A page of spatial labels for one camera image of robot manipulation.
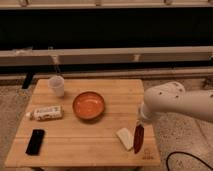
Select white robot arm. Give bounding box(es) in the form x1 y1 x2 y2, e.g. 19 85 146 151
138 81 213 123

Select orange bowl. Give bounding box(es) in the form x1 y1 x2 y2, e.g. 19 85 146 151
72 91 105 120

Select white sponge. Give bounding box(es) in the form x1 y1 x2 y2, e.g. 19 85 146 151
116 128 133 151

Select red pepper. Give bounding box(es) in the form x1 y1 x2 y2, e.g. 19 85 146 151
133 122 144 154

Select black cable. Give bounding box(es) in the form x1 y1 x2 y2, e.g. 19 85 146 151
165 151 213 171

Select black phone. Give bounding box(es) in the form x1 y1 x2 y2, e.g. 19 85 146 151
26 129 45 155

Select wooden table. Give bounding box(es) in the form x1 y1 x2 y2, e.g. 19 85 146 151
5 79 160 167

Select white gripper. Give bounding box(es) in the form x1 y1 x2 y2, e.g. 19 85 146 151
138 103 154 125

